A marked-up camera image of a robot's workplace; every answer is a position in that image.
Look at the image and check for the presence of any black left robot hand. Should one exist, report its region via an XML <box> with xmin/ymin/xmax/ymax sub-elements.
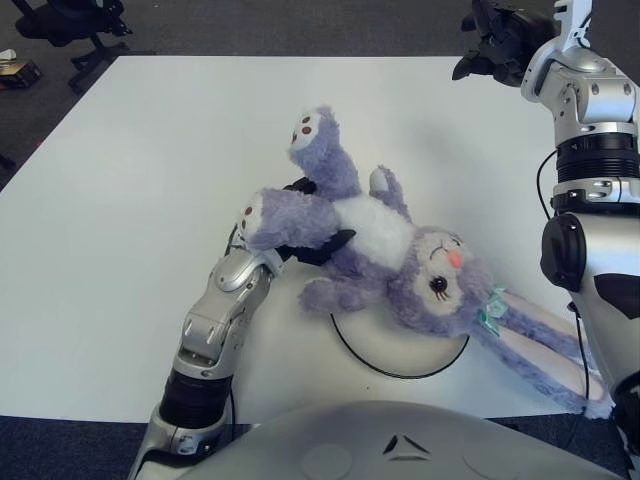
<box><xmin>277</xmin><ymin>177</ymin><xmax>357</xmax><ymax>266</ymax></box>

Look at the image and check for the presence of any brown cardboard box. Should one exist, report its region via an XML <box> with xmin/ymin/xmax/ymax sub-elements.
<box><xmin>0</xmin><ymin>59</ymin><xmax>42</xmax><ymax>90</ymax></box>

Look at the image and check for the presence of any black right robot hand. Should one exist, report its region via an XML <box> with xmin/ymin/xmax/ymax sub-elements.
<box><xmin>452</xmin><ymin>0</ymin><xmax>559</xmax><ymax>91</ymax></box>

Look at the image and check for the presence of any white plate with black rim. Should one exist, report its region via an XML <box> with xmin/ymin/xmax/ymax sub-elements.
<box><xmin>329</xmin><ymin>309</ymin><xmax>471</xmax><ymax>380</ymax></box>

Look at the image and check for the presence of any black office chair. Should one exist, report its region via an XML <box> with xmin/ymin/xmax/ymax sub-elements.
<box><xmin>14</xmin><ymin>0</ymin><xmax>156</xmax><ymax>94</ymax></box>

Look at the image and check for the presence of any grey robot torso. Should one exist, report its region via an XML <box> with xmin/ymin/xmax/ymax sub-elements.
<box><xmin>134</xmin><ymin>399</ymin><xmax>640</xmax><ymax>480</ymax></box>

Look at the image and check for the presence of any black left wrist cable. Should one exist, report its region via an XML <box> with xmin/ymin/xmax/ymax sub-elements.
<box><xmin>226</xmin><ymin>224</ymin><xmax>247</xmax><ymax>257</ymax></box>

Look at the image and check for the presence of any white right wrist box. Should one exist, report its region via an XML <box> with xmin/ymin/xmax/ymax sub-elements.
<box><xmin>552</xmin><ymin>0</ymin><xmax>597</xmax><ymax>51</ymax></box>

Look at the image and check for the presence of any purple plush bunny doll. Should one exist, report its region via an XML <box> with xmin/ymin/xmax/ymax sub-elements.
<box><xmin>238</xmin><ymin>104</ymin><xmax>614</xmax><ymax>420</ymax></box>

